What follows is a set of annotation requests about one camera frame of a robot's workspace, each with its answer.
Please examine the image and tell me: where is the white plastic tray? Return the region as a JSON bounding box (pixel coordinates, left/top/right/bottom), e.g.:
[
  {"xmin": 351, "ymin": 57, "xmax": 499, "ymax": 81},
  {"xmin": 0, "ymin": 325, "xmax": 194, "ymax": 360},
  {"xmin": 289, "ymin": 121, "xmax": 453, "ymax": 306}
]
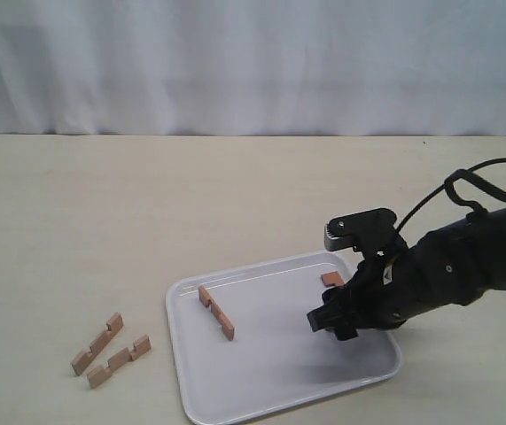
[{"xmin": 166, "ymin": 251, "xmax": 401, "ymax": 424}]

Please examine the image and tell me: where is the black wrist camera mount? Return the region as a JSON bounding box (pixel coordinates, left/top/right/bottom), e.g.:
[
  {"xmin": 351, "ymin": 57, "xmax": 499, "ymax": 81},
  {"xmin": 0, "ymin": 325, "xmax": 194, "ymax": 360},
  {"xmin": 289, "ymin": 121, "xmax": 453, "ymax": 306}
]
[{"xmin": 324, "ymin": 208, "xmax": 407, "ymax": 258}]

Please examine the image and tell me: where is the black cable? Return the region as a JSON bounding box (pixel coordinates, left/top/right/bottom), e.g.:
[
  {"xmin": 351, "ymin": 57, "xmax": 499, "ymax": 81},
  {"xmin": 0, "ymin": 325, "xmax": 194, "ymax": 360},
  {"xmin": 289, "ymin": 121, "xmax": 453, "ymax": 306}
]
[{"xmin": 393, "ymin": 158, "xmax": 506, "ymax": 231}]

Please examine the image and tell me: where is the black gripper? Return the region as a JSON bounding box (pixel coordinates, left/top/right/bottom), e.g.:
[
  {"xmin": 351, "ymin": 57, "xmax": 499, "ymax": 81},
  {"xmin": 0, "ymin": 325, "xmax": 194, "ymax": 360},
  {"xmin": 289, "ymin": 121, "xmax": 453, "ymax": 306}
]
[{"xmin": 307, "ymin": 247, "xmax": 430, "ymax": 341}]

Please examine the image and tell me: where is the white curtain backdrop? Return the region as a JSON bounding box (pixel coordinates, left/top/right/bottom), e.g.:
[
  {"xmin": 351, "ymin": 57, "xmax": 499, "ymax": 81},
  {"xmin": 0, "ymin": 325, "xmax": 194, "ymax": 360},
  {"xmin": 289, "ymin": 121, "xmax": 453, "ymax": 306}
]
[{"xmin": 0, "ymin": 1, "xmax": 506, "ymax": 135}]

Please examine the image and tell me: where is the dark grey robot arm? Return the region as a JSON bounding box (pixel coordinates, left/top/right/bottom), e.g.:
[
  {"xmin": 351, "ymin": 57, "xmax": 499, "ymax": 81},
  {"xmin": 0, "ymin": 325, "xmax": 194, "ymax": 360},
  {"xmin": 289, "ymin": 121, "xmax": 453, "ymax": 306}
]
[{"xmin": 307, "ymin": 208, "xmax": 506, "ymax": 341}]

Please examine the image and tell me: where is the notched wooden bar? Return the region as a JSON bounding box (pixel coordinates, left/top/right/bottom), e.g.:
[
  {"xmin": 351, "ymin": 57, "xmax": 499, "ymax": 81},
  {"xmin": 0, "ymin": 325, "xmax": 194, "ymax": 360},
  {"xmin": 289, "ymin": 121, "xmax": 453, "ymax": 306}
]
[
  {"xmin": 87, "ymin": 335, "xmax": 152, "ymax": 390},
  {"xmin": 198, "ymin": 285, "xmax": 235, "ymax": 341},
  {"xmin": 71, "ymin": 313, "xmax": 124, "ymax": 376},
  {"xmin": 320, "ymin": 271, "xmax": 345, "ymax": 288}
]

